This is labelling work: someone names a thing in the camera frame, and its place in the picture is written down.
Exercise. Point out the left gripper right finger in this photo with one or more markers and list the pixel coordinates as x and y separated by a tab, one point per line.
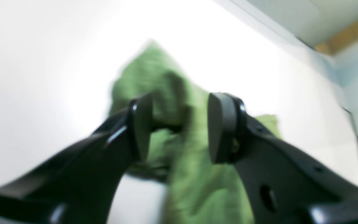
284	184

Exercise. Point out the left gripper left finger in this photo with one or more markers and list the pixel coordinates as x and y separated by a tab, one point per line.
77	185

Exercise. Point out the green t-shirt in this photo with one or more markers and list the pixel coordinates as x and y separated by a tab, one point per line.
198	192

